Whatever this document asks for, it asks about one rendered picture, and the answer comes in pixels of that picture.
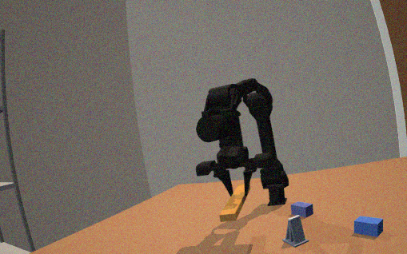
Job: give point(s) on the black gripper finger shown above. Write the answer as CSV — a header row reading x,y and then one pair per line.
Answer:
x,y
247,178
225,179

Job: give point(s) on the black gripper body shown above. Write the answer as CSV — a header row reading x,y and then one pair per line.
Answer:
x,y
261,160

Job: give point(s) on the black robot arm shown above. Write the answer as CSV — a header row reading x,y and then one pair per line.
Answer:
x,y
220,119

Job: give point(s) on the orange bar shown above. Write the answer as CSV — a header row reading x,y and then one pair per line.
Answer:
x,y
233,207

